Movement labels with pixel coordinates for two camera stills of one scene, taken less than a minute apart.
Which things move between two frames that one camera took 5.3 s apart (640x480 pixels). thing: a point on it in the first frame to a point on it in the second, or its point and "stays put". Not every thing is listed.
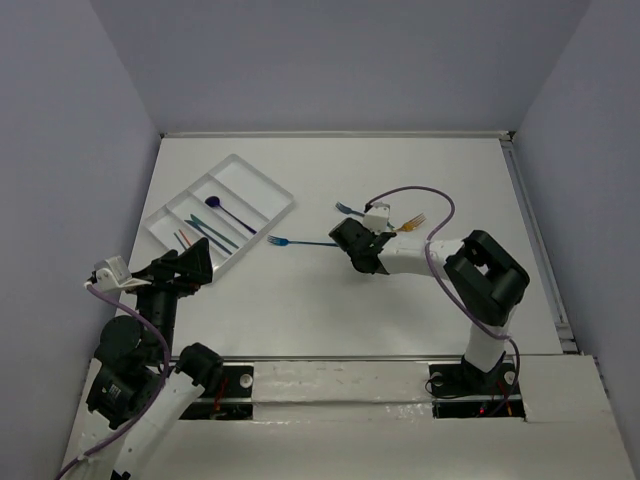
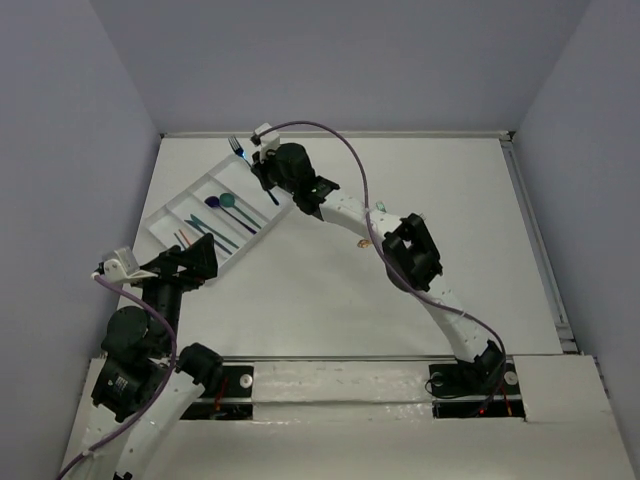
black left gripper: (170, 278) stays put
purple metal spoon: (215, 202) stays put
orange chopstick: (184, 237) stays put
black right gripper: (375, 234) to (259, 168)
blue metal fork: (278, 241) to (240, 152)
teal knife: (213, 230) stays put
